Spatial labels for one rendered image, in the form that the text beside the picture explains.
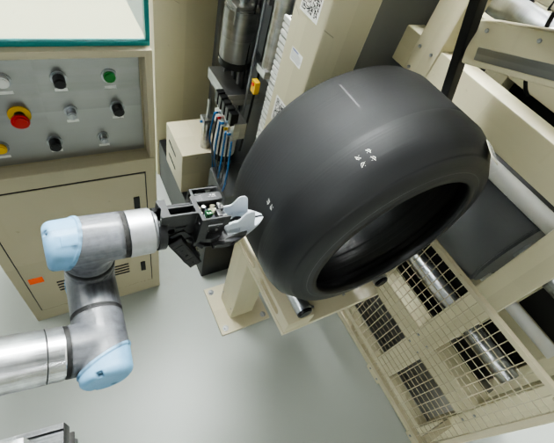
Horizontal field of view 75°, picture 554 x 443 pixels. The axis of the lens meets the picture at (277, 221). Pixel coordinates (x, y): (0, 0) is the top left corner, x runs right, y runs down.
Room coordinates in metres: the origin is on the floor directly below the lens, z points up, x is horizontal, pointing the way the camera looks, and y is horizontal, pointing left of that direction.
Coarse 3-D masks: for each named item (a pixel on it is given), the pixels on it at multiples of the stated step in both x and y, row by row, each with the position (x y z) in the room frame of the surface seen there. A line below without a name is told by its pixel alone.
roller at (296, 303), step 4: (288, 296) 0.51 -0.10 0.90; (292, 296) 0.51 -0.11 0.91; (292, 300) 0.50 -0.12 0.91; (296, 300) 0.50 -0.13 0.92; (300, 300) 0.50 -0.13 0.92; (304, 300) 0.51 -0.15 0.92; (292, 304) 0.49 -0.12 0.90; (296, 304) 0.49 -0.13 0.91; (300, 304) 0.49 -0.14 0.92; (304, 304) 0.49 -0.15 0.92; (308, 304) 0.50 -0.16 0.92; (296, 308) 0.48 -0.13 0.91; (300, 308) 0.48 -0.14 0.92; (304, 308) 0.48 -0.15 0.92; (308, 308) 0.49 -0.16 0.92; (296, 312) 0.47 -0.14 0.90; (300, 312) 0.47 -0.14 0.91; (304, 312) 0.47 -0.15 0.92; (308, 312) 0.48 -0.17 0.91; (300, 316) 0.47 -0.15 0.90; (304, 316) 0.48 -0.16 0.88
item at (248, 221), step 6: (246, 216) 0.42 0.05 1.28; (252, 216) 0.43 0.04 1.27; (258, 216) 0.46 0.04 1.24; (234, 222) 0.40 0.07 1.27; (240, 222) 0.41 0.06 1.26; (246, 222) 0.42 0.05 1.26; (252, 222) 0.43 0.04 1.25; (258, 222) 0.44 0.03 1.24; (228, 228) 0.39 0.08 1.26; (234, 228) 0.40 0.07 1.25; (240, 228) 0.41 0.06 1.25; (246, 228) 0.42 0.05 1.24; (252, 228) 0.42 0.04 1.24; (228, 234) 0.39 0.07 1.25; (246, 234) 0.41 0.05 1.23
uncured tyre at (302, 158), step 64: (320, 128) 0.57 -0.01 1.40; (384, 128) 0.57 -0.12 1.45; (448, 128) 0.61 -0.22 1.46; (256, 192) 0.51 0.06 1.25; (320, 192) 0.46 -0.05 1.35; (384, 192) 0.48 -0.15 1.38; (448, 192) 0.82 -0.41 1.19; (256, 256) 0.47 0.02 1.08; (320, 256) 0.42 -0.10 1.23; (384, 256) 0.72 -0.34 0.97
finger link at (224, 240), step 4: (224, 232) 0.39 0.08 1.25; (240, 232) 0.40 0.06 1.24; (244, 232) 0.41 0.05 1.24; (220, 236) 0.37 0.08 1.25; (224, 236) 0.38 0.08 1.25; (228, 236) 0.38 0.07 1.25; (232, 236) 0.39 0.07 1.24; (236, 236) 0.39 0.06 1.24; (240, 236) 0.40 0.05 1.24; (216, 240) 0.37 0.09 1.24; (220, 240) 0.36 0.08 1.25; (224, 240) 0.37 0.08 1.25; (228, 240) 0.37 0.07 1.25; (232, 240) 0.38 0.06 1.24; (236, 240) 0.38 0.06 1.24; (212, 244) 0.36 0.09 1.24; (216, 244) 0.36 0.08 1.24; (220, 244) 0.36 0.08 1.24; (224, 244) 0.37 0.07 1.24; (228, 244) 0.37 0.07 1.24; (232, 244) 0.38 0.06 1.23; (212, 248) 0.35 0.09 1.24
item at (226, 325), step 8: (208, 288) 0.90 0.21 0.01; (216, 288) 0.92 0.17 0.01; (208, 296) 0.86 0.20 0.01; (216, 296) 0.87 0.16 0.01; (216, 304) 0.83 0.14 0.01; (256, 304) 0.91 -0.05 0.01; (216, 312) 0.79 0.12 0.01; (224, 312) 0.81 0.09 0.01; (248, 312) 0.85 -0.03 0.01; (256, 312) 0.87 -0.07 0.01; (264, 312) 0.88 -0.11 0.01; (216, 320) 0.75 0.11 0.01; (224, 320) 0.77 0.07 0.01; (232, 320) 0.78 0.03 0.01; (240, 320) 0.80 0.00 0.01; (248, 320) 0.81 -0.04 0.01; (256, 320) 0.83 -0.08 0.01; (224, 328) 0.72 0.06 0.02; (232, 328) 0.74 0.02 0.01; (240, 328) 0.76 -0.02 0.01
